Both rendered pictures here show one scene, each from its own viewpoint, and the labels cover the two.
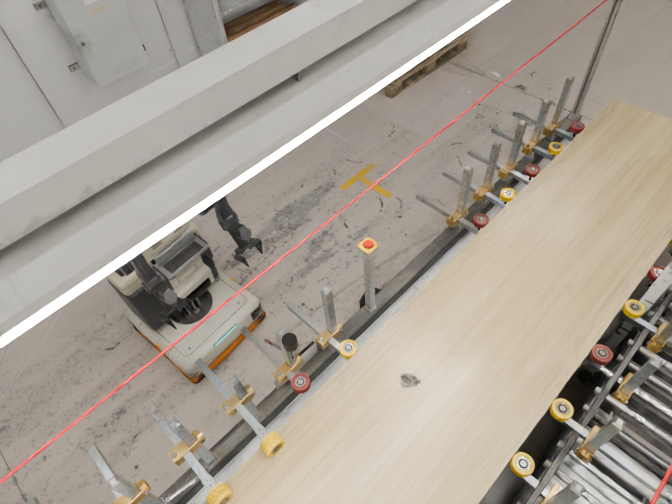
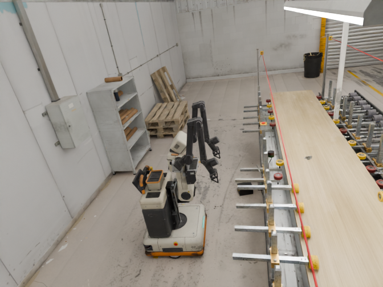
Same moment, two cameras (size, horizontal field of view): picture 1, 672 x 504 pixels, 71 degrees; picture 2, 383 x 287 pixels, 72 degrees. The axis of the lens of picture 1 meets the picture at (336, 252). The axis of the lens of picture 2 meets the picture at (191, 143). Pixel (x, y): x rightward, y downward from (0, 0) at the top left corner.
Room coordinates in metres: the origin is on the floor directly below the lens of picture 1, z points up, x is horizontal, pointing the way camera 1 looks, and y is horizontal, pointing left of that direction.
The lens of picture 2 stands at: (-0.43, 2.04, 2.43)
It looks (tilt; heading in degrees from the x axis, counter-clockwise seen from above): 26 degrees down; 325
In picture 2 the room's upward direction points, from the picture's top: 9 degrees counter-clockwise
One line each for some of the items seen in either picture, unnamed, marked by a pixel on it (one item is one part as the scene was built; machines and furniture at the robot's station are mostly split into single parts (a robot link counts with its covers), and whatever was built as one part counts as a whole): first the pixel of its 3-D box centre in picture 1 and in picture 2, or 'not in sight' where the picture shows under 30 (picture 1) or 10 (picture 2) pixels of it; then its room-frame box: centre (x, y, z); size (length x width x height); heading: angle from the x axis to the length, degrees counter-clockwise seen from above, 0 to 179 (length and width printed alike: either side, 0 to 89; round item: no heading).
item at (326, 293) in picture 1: (330, 318); (264, 158); (1.09, 0.06, 0.93); 0.04 x 0.04 x 0.48; 40
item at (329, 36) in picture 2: not in sight; (326, 69); (1.71, -2.43, 1.25); 0.15 x 0.08 x 1.10; 130
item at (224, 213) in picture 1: (215, 189); (204, 122); (1.51, 0.48, 1.40); 0.11 x 0.06 x 0.43; 135
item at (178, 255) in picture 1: (182, 259); (190, 168); (1.49, 0.76, 0.99); 0.28 x 0.16 x 0.22; 135
